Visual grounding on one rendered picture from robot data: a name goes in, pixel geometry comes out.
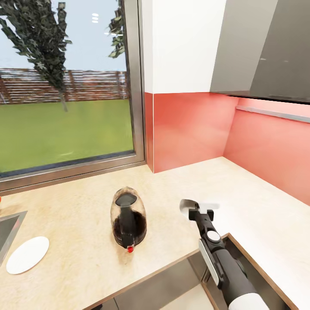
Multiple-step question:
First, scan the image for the paper coffee filter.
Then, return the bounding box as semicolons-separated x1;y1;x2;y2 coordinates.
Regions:
179;196;198;218

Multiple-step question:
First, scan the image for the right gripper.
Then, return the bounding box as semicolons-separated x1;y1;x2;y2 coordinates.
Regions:
188;204;214;226

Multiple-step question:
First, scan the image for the electric kettle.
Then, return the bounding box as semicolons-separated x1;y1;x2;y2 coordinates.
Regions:
110;186;147;253

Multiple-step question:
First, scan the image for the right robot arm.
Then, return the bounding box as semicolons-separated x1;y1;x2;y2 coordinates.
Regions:
188;203;270;310

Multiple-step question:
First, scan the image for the saucer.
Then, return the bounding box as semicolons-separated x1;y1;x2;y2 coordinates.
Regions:
6;236;49;274

